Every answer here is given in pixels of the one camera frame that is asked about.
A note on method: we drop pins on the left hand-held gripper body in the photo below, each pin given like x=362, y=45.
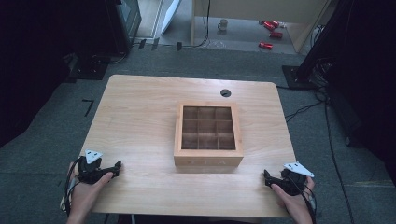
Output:
x=91, y=169

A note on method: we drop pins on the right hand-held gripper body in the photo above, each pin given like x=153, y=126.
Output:
x=292, y=179

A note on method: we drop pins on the wooden compartment box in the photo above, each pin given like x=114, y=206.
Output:
x=208, y=134

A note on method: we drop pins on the person's right hand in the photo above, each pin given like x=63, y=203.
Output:
x=295, y=203

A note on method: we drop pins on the person's left hand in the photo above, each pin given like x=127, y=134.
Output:
x=85, y=194

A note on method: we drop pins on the black stand base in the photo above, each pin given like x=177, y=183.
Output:
x=88, y=67

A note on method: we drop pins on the black metal stand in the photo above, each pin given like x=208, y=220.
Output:
x=314, y=49

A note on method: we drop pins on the red can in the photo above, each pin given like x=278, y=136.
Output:
x=265, y=45
x=269, y=25
x=276, y=34

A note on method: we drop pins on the grey mug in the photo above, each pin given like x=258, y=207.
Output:
x=222, y=24

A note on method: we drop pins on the white board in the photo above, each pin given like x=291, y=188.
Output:
x=170, y=14

